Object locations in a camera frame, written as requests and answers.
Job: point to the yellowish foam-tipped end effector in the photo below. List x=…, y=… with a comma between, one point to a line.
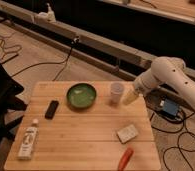
x=130, y=97

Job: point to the green ceramic bowl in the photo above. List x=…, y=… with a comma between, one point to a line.
x=81, y=95

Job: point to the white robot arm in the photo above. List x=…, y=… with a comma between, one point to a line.
x=163, y=70

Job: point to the translucent plastic cup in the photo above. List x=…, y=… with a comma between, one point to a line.
x=116, y=91

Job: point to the white sponge block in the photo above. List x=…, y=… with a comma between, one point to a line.
x=127, y=133

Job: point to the blue electronic box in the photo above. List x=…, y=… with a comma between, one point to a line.
x=169, y=108

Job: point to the orange carrot toy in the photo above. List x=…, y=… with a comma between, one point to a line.
x=125, y=159

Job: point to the black rectangular remote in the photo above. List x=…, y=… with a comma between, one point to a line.
x=50, y=112

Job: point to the white tube bottle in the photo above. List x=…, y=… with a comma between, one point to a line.
x=27, y=144

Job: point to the black office chair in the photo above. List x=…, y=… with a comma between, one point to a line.
x=9, y=89

